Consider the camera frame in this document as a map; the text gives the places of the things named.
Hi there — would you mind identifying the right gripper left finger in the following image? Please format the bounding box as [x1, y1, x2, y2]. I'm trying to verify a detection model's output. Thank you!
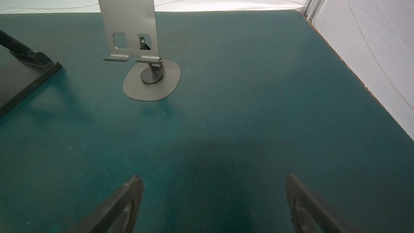
[67, 175, 144, 233]

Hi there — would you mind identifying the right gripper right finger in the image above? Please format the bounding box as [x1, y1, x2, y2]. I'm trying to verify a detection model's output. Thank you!
[286, 174, 359, 233]

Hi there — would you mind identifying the black stand back centre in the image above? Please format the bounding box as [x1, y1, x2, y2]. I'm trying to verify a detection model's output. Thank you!
[1, 31, 62, 116]

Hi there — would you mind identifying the grey stand back right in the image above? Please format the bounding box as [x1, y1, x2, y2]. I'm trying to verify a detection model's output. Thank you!
[98, 0, 181, 101]

